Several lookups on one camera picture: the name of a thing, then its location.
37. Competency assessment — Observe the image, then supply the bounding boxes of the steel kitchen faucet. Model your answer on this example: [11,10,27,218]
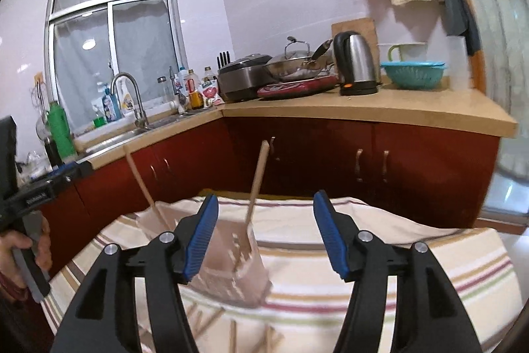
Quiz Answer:
[111,72,150,129]

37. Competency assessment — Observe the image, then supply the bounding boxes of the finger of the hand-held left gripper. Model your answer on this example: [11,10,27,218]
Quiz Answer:
[45,162,92,192]

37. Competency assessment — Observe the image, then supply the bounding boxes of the beige kitchen countertop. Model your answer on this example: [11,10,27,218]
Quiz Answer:
[74,76,519,172]

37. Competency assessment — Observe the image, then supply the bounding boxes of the clear glass jar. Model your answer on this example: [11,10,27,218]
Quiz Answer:
[157,77,172,106]

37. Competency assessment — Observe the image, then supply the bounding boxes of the steel wok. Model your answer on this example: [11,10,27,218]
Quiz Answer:
[264,39,333,83]

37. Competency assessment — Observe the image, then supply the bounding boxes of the pink perforated utensil holder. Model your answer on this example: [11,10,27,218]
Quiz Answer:
[136,198,273,308]

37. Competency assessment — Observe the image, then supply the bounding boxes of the person's left hand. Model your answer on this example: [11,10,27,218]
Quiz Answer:
[0,214,52,296]

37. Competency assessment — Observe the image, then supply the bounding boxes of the steel kitchen sink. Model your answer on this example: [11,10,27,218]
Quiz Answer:
[74,111,216,155]

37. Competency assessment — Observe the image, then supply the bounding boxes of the glass wok lid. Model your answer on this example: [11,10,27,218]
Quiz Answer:
[270,36,310,62]

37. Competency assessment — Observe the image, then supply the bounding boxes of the red induction cooker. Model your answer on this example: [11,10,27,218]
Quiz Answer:
[257,75,340,99]

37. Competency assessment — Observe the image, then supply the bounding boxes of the aluminium frame window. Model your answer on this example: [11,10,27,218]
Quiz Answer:
[45,0,186,130]

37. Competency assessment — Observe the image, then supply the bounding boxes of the frosted glass door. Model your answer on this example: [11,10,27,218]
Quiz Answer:
[422,0,529,238]

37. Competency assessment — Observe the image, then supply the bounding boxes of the white condiment bottle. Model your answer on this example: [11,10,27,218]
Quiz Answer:
[174,67,190,95]

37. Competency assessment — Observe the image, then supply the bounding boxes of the striped tablecloth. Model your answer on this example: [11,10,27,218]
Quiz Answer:
[41,194,517,353]

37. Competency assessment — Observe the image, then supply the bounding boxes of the white mug green handle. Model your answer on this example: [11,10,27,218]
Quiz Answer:
[387,42,428,64]

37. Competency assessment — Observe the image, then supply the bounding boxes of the dark thermos flask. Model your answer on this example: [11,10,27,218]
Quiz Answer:
[45,136,62,167]

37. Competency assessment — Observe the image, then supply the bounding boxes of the red and white packet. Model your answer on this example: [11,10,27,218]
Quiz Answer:
[202,82,225,108]

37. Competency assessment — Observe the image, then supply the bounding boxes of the green plastic bottle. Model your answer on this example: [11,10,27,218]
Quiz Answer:
[46,101,77,161]

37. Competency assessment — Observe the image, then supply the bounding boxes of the grey rice cooker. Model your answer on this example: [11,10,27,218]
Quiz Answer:
[218,54,273,102]

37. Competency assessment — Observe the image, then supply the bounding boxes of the wooden cutting board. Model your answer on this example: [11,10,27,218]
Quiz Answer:
[331,18,381,78]

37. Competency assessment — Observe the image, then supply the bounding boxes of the translucent plastic container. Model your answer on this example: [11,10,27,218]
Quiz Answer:
[446,34,469,89]

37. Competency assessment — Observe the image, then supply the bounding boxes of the white printed bowl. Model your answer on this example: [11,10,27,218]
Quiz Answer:
[17,150,54,180]

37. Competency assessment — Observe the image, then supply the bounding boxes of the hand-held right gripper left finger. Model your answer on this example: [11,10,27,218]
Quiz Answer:
[50,194,220,353]

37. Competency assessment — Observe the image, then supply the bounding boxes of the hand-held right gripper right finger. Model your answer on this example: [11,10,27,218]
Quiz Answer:
[313,191,484,353]

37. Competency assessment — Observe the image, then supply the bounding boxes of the steel electric kettle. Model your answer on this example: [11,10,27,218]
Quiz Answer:
[333,31,383,96]

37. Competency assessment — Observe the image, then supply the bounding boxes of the teal plastic colander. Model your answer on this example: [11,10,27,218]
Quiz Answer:
[380,61,448,89]

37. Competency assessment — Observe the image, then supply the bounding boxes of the blue pump soap bottle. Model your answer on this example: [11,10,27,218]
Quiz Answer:
[101,84,121,121]

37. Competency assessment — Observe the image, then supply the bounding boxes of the white spray bottle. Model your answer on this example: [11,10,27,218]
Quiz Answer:
[116,78,135,117]

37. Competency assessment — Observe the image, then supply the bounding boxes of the hanging metal strainers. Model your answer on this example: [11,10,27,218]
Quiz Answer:
[29,74,50,141]

